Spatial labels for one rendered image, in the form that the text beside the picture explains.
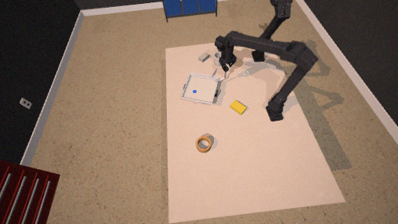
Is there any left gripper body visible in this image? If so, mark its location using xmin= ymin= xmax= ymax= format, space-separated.
xmin=219 ymin=52 xmax=237 ymax=65

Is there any yellow block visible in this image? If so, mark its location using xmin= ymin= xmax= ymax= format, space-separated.
xmin=230 ymin=100 xmax=247 ymax=114

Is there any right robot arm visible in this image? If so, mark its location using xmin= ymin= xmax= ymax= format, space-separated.
xmin=251 ymin=0 xmax=293 ymax=62

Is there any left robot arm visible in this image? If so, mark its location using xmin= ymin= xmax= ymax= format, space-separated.
xmin=215 ymin=31 xmax=318 ymax=121

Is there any brown hollow cylinder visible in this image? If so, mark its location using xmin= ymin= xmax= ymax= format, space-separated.
xmin=196 ymin=136 xmax=211 ymax=153

